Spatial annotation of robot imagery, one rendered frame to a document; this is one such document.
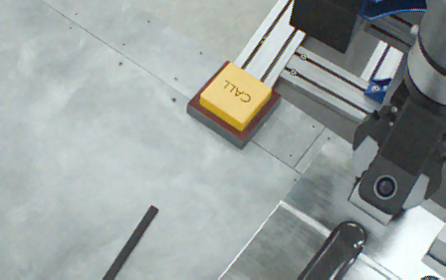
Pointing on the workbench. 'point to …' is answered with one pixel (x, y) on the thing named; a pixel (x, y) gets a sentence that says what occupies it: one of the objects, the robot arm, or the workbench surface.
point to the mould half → (291, 254)
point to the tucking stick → (130, 243)
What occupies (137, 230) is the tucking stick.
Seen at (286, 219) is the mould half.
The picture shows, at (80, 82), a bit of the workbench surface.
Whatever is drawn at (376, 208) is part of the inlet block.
